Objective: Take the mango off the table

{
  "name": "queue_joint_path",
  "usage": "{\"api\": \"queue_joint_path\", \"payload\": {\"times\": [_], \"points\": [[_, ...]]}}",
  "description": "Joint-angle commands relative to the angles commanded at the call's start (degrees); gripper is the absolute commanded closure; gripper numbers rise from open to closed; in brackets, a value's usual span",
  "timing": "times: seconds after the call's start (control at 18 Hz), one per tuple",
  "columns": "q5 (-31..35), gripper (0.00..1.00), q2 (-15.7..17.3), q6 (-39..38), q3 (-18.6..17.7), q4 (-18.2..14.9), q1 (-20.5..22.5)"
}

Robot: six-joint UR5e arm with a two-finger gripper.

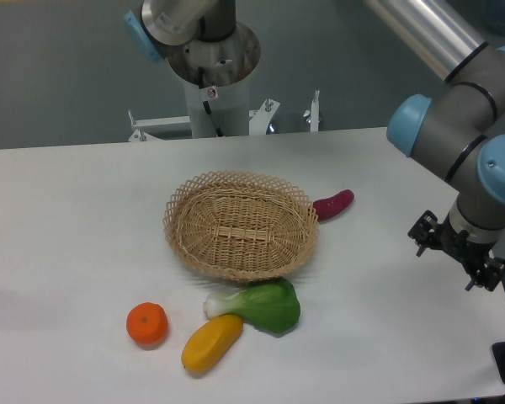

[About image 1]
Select green toy bok choy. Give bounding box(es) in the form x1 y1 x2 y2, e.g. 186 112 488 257
203 278 301 335

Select woven wicker basket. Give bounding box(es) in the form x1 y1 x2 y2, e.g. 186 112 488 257
162 171 319 283

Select purple toy sweet potato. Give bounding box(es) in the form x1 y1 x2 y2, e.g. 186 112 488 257
312 189 354 222

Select white metal mounting frame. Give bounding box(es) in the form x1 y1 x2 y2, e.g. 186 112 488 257
128 89 322 142

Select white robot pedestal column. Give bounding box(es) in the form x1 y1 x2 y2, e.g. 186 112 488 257
183 80 249 138

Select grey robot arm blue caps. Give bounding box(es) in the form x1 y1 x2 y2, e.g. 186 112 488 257
124 1 505 290

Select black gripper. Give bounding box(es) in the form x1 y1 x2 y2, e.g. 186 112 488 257
407 210 505 291

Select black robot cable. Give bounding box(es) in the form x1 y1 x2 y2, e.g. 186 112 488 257
196 66 227 138

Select yellow toy mango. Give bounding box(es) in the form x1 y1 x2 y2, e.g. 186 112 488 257
181 315 243 374

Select orange toy tangerine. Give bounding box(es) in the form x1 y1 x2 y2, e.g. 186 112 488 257
126 302 168 346

